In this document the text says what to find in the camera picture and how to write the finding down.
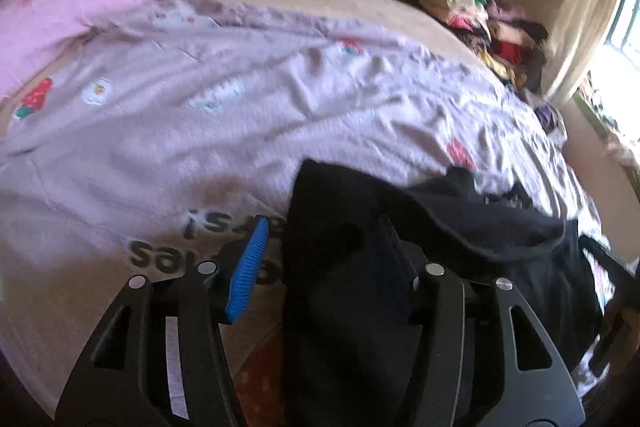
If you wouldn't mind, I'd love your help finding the black small shirt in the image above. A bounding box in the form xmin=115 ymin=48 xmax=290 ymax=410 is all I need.
xmin=282 ymin=160 xmax=602 ymax=426

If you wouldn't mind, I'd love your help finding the pile of folded clothes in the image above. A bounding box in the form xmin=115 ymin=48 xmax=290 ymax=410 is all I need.
xmin=418 ymin=0 xmax=549 ymax=94

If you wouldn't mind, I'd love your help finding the lilac strawberry print quilt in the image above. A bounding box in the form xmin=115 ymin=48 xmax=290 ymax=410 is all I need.
xmin=1 ymin=0 xmax=603 ymax=412

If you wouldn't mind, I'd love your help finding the purple crumpled garment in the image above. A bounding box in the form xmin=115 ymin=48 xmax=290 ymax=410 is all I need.
xmin=534 ymin=103 xmax=567 ymax=147

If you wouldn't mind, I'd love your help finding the pink quilt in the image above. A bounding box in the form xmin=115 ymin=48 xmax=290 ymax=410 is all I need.
xmin=1 ymin=0 xmax=155 ymax=101

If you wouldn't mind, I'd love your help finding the cream curtain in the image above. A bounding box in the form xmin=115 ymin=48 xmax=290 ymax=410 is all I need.
xmin=541 ymin=0 xmax=620 ymax=106

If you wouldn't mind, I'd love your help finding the beige bed sheet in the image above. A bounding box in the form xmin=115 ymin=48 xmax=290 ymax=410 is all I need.
xmin=217 ymin=0 xmax=490 ymax=75

